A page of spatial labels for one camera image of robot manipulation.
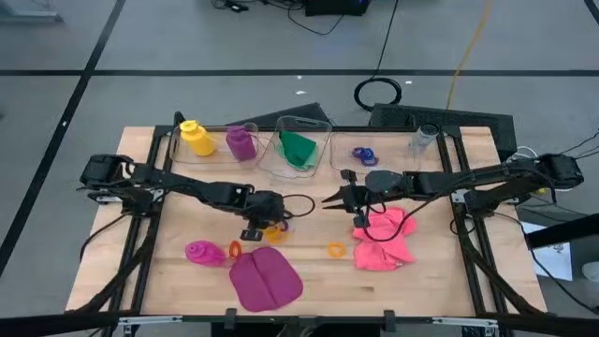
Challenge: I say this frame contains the black floor device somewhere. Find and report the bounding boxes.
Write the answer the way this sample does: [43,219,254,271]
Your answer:
[303,0,372,18]

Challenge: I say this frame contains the hot pink water bottle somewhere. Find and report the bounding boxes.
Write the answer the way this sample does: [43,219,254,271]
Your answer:
[183,239,228,269]

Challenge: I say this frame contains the right gripper camera cable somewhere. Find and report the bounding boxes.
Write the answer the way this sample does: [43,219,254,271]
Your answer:
[362,186,464,243]

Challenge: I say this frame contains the yellow water bottle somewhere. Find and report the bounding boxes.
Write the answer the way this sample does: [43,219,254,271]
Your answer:
[179,119,218,158]

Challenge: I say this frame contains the silver frame bracket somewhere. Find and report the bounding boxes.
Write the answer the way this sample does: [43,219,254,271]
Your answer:
[430,316,500,329]
[117,315,183,327]

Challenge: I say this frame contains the purple water bottle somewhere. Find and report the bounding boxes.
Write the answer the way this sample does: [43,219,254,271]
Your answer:
[225,125,260,163]

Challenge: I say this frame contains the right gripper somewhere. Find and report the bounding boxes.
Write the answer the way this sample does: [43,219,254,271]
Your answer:
[320,168,376,230]

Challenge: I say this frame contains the dark green towel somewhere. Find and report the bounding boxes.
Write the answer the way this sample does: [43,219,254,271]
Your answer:
[278,129,320,169]

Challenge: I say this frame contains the grey metal table foot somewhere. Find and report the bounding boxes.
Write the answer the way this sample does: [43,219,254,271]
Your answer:
[0,0,63,23]

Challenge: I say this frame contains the black coiled floor cable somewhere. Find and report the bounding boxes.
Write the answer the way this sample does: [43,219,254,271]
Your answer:
[353,0,403,112]

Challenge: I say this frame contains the black beam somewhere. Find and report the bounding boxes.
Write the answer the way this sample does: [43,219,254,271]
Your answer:
[523,212,599,250]

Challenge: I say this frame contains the black aluminium table frame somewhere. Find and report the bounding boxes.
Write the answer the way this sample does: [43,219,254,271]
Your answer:
[0,110,599,337]

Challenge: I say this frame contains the magenta towel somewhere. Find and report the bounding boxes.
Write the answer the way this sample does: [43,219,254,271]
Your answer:
[227,245,305,314]

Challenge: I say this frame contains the gripper camera cable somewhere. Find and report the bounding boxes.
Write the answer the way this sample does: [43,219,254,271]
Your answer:
[280,193,316,220]
[362,186,464,243]

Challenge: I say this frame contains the black floor plate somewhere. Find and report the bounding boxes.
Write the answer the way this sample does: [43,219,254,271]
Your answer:
[227,101,334,128]
[368,102,519,163]

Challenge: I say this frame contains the yellow hanging cable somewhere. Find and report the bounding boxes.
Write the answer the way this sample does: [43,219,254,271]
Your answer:
[446,0,496,111]

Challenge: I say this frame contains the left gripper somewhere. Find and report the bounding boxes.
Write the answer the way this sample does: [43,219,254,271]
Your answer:
[239,189,288,242]

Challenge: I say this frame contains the white round object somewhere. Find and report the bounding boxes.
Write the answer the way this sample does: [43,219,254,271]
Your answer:
[581,260,599,283]

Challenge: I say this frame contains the clear printed plastic cup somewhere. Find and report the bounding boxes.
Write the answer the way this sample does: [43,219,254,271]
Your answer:
[408,122,442,158]

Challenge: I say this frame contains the white paper sheet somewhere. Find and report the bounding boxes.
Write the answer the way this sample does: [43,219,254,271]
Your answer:
[519,219,575,282]

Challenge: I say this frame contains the left gripper camera cable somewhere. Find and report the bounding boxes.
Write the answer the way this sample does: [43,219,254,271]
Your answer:
[280,193,316,220]

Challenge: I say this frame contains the coral pink towel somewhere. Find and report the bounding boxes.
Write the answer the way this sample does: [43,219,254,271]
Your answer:
[352,206,418,273]

